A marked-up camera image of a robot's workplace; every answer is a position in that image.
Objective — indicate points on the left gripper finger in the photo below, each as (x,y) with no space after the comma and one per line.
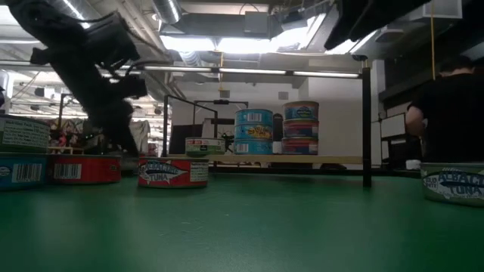
(115,121)

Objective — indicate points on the blue label seafood can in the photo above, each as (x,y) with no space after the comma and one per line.
(130,168)
(22,172)

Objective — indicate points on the red albacore tuna can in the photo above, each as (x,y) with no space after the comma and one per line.
(94,170)
(172,173)

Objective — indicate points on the green albacore tuna can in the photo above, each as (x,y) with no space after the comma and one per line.
(22,134)
(453,185)
(204,147)

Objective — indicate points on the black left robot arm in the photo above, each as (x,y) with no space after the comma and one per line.
(45,22)

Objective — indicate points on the grey hanging cloth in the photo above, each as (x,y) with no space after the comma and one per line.
(143,136)

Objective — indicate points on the colourful hanging cloth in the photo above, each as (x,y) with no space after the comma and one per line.
(62,136)

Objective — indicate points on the ceiling tube light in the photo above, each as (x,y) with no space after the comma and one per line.
(325,74)
(15,63)
(177,69)
(253,71)

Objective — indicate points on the slanted ceiling light panel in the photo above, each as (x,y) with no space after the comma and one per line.
(295,38)

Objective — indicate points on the black monitor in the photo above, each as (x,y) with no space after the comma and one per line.
(181,138)

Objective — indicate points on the white board panel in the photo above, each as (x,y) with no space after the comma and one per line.
(393,126)

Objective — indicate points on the bright ceiling light panel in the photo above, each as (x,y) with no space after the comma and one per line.
(227,44)

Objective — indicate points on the person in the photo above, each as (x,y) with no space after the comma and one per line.
(453,113)

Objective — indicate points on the small white box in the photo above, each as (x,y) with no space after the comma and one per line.
(413,164)

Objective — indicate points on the green table mat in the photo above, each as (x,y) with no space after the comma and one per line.
(242,242)

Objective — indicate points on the black background camera frame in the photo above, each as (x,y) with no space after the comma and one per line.
(61,106)
(221,101)

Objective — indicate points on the short silver corrugated duct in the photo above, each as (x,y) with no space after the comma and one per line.
(168,11)

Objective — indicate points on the grey wall vent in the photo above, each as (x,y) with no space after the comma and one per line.
(283,95)
(224,94)

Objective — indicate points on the dark rectangular ceiling duct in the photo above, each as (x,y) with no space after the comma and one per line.
(211,24)

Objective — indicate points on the wooden shelf black metal frame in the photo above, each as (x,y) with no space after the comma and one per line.
(302,159)

